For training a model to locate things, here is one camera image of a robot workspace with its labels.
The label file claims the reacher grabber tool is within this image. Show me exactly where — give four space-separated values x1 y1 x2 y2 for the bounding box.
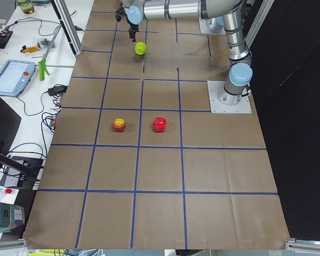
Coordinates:
38 25 61 81

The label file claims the aluminium frame post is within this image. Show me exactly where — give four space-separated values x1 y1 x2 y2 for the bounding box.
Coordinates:
50 0 82 57

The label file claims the green box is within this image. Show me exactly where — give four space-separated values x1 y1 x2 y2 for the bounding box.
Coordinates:
0 202 25 233

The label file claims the black monitor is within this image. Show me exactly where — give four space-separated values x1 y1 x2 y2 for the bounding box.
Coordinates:
0 98 43 189

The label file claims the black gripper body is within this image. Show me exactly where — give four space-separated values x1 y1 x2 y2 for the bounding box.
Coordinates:
129 23 139 31

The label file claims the glass jar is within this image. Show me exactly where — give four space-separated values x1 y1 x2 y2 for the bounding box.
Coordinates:
17 0 35 14

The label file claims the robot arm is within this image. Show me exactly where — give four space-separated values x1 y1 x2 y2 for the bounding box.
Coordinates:
116 0 253 106

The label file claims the red yellow apple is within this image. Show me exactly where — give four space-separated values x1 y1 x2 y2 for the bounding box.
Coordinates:
113 118 126 132

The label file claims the green apple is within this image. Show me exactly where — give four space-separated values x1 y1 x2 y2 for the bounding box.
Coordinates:
134 42 147 56

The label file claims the black power adapter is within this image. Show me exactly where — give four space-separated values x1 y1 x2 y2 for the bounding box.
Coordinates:
47 84 68 96

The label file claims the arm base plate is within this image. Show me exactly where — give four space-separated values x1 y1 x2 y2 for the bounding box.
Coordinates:
199 17 226 36
207 81 252 114

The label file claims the teach pendant tablet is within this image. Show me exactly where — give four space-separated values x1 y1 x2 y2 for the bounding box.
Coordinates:
0 59 36 97

